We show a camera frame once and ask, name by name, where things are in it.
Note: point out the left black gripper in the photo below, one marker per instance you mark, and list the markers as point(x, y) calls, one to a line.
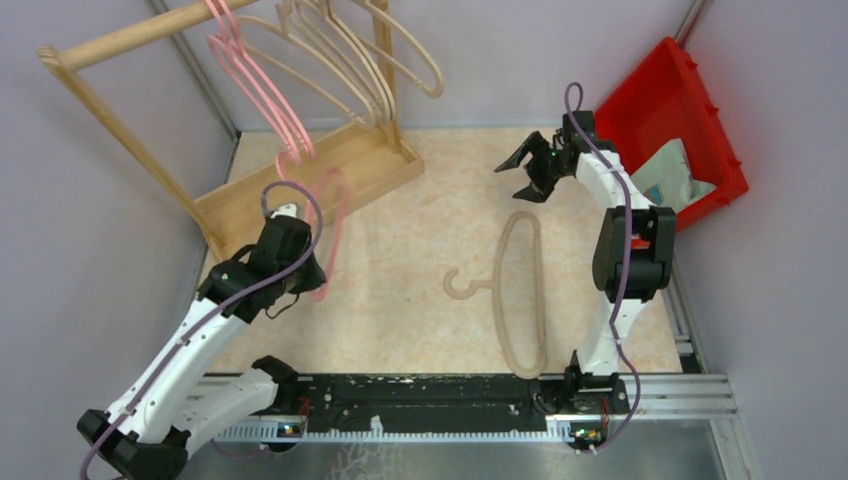
point(312, 280)

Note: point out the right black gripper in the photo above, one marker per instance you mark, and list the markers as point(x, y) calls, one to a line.
point(528, 146)

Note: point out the pink plastic hanger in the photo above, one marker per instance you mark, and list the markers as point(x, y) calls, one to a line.
point(272, 99)

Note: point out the beige hanger with left hook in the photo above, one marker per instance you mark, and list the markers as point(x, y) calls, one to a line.
point(516, 286)

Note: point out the beige plastic hanger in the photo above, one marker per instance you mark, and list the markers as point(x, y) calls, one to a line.
point(288, 45)

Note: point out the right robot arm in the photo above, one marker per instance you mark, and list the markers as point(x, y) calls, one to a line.
point(632, 260)

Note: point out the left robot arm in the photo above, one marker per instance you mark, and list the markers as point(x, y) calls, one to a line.
point(179, 358)

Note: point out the wooden hanger rack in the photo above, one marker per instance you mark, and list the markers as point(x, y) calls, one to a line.
point(375, 161)

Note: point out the printed cloth in bin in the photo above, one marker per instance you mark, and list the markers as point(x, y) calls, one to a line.
point(666, 178)

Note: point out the red plastic bin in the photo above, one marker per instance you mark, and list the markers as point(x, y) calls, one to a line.
point(664, 98)

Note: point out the black base bar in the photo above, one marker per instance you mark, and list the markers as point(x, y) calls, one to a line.
point(442, 404)

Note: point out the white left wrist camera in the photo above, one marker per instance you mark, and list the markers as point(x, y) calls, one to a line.
point(286, 210)

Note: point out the aluminium rail frame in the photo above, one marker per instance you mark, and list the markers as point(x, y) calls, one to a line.
point(653, 397)

